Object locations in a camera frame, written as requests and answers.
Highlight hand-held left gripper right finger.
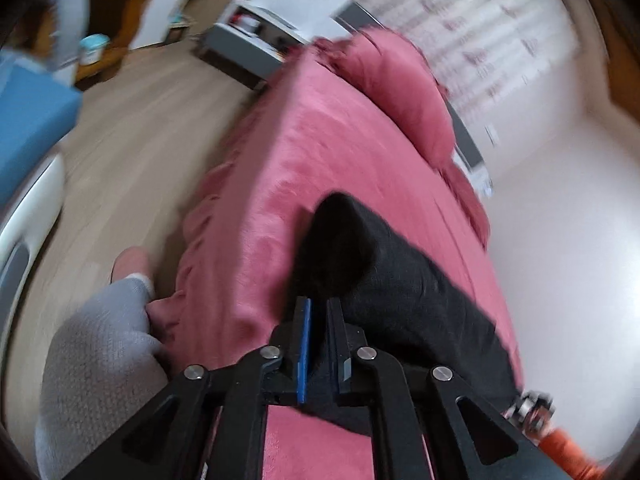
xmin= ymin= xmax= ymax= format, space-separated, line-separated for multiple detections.
xmin=326 ymin=298 xmax=586 ymax=480

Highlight wooden desk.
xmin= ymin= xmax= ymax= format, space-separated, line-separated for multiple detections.
xmin=65 ymin=0 xmax=171 ymax=81

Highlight black pants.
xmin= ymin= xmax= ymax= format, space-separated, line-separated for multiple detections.
xmin=292 ymin=191 xmax=521 ymax=436

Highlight person's foot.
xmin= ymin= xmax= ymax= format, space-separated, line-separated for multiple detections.
xmin=111 ymin=246 xmax=153 ymax=281

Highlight patterned curtain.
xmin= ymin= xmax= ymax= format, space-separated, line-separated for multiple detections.
xmin=320 ymin=0 xmax=581 ymax=126

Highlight pink bed blanket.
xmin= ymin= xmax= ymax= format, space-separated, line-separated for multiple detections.
xmin=150 ymin=45 xmax=526 ymax=480

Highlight wooden cabinet with white door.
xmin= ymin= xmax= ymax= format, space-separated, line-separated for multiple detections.
xmin=132 ymin=0 xmax=208 ymax=51

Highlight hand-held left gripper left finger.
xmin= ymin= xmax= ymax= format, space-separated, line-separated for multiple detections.
xmin=62 ymin=297 xmax=313 ymax=480

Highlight white and grey nightstand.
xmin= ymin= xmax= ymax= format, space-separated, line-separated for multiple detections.
xmin=200 ymin=0 xmax=311 ymax=88

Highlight teal bucket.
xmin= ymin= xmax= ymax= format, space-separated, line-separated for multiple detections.
xmin=79 ymin=34 xmax=111 ymax=66

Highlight grey and white chair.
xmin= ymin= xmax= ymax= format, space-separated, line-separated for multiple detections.
xmin=0 ymin=0 xmax=92 ymax=311

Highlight person's grey trouser leg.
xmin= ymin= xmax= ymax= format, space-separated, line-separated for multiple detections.
xmin=35 ymin=272 xmax=168 ymax=480

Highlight blue cushion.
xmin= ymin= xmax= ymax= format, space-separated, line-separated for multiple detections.
xmin=0 ymin=52 xmax=83 ymax=193

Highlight large pink pillow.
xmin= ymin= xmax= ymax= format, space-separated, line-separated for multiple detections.
xmin=320 ymin=27 xmax=458 ymax=166

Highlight person's right forearm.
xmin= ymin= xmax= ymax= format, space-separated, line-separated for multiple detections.
xmin=537 ymin=427 xmax=608 ymax=480

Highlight small pink pillow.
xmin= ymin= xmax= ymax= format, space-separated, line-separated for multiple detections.
xmin=440 ymin=162 xmax=493 ymax=251

